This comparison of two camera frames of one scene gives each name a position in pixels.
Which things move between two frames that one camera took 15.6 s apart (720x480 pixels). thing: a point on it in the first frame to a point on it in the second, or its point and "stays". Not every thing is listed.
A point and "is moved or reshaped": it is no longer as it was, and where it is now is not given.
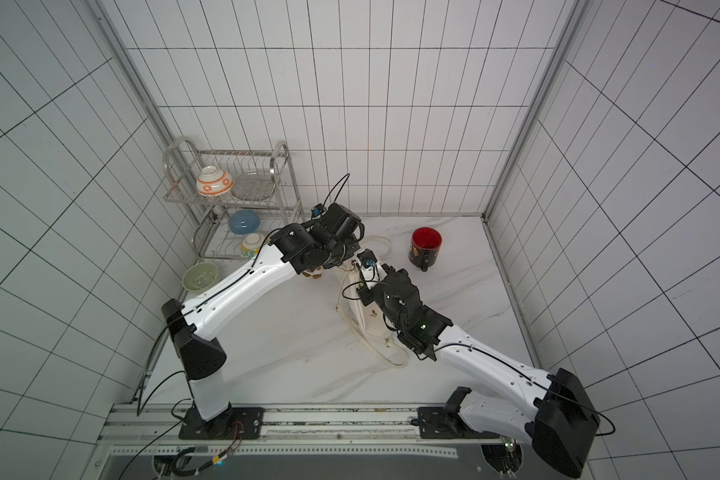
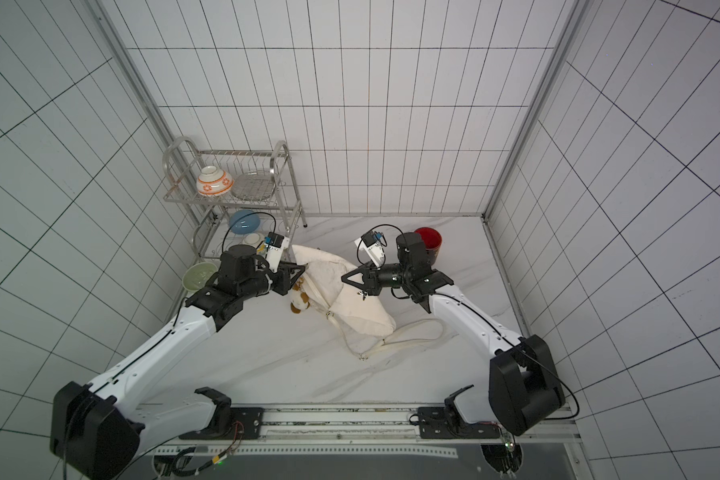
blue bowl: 244,222 stays
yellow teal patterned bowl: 251,244 stays
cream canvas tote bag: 362,320 is moved or reshaped
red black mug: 424,247 stays
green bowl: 199,276 stays
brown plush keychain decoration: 314,273 to 299,300
